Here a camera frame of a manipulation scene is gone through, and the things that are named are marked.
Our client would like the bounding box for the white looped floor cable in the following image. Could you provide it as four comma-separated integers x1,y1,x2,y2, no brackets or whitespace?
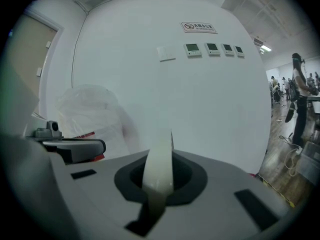
278,133,305,178

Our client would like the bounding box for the beige door white frame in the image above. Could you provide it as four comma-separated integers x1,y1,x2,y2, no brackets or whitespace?
7,10,65,115

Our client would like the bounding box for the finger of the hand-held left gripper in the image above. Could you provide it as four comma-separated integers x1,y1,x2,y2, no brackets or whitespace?
42,138,107,165

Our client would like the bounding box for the white double wall switch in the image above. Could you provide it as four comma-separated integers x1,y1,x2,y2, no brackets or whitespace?
156,44,177,62

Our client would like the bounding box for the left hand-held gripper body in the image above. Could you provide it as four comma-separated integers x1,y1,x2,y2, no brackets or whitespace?
0,65,64,152

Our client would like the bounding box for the thin dark wall cable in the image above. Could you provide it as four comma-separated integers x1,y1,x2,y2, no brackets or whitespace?
71,13,89,89

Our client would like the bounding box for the clear plastic storage box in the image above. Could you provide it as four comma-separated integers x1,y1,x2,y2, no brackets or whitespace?
298,141,320,185

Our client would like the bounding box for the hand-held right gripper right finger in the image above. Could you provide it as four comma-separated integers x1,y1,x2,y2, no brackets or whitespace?
149,148,295,240

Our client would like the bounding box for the white wall thermostat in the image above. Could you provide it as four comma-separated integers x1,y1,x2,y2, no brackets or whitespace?
183,43,203,59
221,43,236,57
204,42,222,57
233,45,246,58

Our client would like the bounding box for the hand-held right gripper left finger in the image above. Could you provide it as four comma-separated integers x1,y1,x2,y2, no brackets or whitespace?
0,133,152,240

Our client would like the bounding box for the yellow black floor tape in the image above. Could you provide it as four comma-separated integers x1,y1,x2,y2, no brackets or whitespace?
259,178,297,209

